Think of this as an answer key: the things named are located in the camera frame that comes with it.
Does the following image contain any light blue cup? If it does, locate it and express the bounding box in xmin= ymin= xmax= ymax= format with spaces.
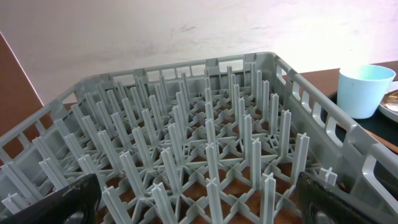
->
xmin=337 ymin=65 xmax=396 ymax=119

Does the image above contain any pale green plate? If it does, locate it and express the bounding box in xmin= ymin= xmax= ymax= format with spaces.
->
xmin=378 ymin=90 xmax=397 ymax=122

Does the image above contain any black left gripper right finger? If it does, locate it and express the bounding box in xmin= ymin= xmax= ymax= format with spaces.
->
xmin=296 ymin=172 xmax=377 ymax=223

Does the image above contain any round black tray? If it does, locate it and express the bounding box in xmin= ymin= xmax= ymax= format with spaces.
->
xmin=321 ymin=91 xmax=397 ymax=155

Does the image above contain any grey dishwasher rack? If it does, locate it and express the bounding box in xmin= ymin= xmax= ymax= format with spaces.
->
xmin=1 ymin=52 xmax=397 ymax=223

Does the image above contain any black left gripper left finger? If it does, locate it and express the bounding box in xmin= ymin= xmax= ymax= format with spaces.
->
xmin=1 ymin=174 xmax=101 ymax=224

